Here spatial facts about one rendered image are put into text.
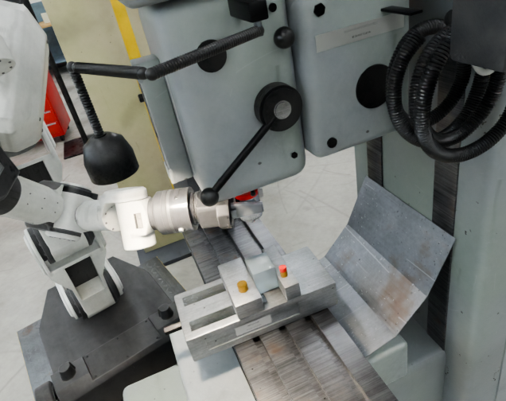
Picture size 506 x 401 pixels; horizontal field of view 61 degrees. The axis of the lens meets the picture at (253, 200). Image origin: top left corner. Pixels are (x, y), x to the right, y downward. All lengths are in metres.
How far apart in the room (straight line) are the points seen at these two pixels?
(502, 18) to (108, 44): 2.12
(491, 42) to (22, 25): 0.79
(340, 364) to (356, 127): 0.49
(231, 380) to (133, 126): 1.78
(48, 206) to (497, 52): 0.87
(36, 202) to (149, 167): 1.69
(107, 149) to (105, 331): 1.16
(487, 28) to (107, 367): 1.39
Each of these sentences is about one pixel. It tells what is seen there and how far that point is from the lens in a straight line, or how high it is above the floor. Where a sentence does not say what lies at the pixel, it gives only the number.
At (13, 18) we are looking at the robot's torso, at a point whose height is 1.63.
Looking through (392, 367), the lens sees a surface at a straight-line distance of 1.11.
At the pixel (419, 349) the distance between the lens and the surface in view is 1.23.
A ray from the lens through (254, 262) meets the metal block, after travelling 0.98.
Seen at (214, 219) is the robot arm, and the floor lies 1.24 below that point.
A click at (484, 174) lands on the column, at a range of 0.85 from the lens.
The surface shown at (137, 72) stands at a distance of 0.49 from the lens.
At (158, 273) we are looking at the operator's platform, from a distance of 2.13.
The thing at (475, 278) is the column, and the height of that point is 1.02.
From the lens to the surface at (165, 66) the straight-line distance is 0.48.
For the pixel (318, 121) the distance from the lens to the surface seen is 0.70.
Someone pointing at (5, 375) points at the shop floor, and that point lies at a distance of 2.71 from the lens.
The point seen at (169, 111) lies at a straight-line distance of 0.72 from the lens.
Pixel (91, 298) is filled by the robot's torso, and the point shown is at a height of 0.72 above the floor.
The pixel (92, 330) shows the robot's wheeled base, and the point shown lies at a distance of 1.75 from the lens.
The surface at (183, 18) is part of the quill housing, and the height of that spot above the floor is 1.60.
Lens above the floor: 1.69
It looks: 32 degrees down
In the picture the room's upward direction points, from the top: 12 degrees counter-clockwise
